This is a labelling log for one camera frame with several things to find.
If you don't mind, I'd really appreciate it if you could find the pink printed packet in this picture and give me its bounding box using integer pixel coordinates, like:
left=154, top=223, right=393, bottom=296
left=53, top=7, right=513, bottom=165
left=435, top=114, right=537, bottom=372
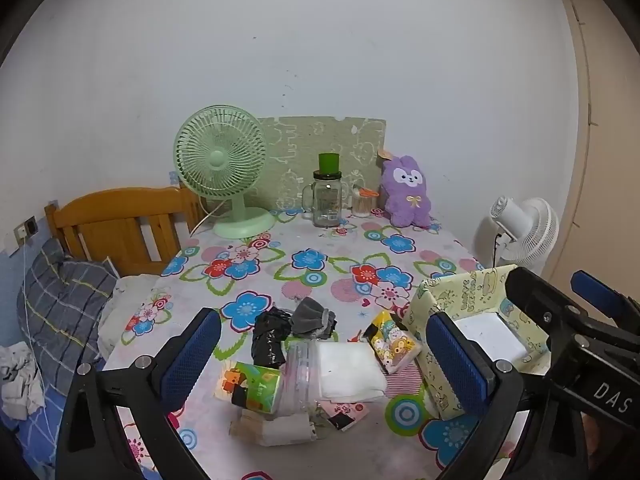
left=317, top=399, right=370, bottom=432

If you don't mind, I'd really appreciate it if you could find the thin white cable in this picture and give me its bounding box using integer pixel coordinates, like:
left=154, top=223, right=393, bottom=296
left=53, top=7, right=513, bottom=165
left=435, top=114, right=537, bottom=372
left=19, top=240, right=46, bottom=391

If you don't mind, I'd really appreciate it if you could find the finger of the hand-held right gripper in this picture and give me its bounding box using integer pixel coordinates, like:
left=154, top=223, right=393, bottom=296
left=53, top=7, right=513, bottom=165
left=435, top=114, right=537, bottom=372
left=504, top=266, right=593, bottom=356
left=571, top=270, right=640, bottom=328

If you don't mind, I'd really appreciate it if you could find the white paper roll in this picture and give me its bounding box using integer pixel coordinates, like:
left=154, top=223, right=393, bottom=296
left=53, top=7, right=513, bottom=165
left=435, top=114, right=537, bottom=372
left=230, top=407, right=318, bottom=447

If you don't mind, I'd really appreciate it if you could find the yellow cartoon storage box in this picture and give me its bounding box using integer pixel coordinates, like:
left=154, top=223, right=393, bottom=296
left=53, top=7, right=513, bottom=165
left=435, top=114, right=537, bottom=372
left=402, top=263, right=553, bottom=421

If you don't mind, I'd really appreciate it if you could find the wall socket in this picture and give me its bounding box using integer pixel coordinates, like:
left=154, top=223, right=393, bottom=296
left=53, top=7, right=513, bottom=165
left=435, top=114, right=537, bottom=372
left=14, top=216, right=38, bottom=248

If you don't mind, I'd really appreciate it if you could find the yellow cartoon tissue packet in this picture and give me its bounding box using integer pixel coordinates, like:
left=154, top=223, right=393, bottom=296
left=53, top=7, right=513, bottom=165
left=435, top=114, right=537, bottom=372
left=362, top=310, right=423, bottom=374

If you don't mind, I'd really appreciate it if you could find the beige door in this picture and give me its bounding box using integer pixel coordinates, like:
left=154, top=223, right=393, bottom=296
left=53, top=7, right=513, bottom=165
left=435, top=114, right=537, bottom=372
left=557, top=0, right=640, bottom=301

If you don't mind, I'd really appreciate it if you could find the grey plaid pillow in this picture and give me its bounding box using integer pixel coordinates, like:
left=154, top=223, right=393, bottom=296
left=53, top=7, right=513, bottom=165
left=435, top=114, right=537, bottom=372
left=16, top=237, right=121, bottom=396

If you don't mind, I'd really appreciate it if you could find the green desk fan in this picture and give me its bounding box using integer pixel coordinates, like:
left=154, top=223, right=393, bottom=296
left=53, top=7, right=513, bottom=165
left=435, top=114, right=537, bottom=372
left=173, top=105, right=276, bottom=239

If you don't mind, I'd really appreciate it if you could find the grey sock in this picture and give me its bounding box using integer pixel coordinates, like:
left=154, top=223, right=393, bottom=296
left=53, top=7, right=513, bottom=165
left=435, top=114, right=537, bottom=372
left=290, top=296, right=338, bottom=339

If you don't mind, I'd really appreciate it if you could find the glass jar with green lid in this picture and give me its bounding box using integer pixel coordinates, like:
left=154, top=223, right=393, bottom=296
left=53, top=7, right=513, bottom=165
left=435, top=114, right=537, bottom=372
left=301, top=152, right=346, bottom=228

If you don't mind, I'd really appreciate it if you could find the cotton swab container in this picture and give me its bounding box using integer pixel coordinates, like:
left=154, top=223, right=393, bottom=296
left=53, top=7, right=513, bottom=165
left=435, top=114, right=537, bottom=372
left=351, top=185, right=379, bottom=217

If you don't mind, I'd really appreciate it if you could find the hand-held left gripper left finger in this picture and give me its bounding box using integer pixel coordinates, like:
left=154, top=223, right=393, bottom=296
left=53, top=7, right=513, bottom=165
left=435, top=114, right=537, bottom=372
left=57, top=307, right=223, bottom=480

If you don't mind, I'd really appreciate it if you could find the green patterned board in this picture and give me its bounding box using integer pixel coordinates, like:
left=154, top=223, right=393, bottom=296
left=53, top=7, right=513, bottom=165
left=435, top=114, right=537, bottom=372
left=256, top=116, right=387, bottom=211

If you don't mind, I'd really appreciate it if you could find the wooden headboard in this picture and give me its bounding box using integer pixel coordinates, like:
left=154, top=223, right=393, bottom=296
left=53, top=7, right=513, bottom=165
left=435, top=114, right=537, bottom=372
left=45, top=186, right=206, bottom=277

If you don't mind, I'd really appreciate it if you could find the white standing fan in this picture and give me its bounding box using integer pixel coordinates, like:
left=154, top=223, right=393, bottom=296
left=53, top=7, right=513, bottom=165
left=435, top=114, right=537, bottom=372
left=473, top=196, right=560, bottom=281

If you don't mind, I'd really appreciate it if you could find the white fan cord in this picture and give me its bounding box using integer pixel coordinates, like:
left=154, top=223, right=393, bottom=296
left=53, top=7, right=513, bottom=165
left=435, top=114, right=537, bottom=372
left=189, top=199, right=221, bottom=236

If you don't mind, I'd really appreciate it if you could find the white tissue pack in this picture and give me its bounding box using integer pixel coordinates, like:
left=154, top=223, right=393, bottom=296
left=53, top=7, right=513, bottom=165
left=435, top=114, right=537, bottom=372
left=315, top=341, right=388, bottom=403

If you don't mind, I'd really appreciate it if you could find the clear plastic bag pack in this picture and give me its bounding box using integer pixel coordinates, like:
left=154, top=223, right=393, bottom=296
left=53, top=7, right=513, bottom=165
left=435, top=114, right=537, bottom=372
left=280, top=341, right=323, bottom=416

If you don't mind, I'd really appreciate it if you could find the floral tablecloth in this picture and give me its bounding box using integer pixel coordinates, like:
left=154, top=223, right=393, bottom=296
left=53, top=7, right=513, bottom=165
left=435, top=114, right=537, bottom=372
left=97, top=207, right=531, bottom=480

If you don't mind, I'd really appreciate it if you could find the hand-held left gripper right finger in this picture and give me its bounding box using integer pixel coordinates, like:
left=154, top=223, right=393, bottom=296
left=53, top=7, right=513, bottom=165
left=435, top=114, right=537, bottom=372
left=425, top=311, right=588, bottom=480

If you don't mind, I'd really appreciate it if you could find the purple plush bunny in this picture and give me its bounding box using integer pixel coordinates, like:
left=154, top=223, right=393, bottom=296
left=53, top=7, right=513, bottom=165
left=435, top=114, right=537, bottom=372
left=376, top=147, right=433, bottom=228

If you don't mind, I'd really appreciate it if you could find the grey crumpled cloth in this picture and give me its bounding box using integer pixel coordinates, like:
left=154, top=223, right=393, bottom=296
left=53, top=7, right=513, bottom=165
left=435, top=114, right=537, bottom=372
left=0, top=342, right=46, bottom=418

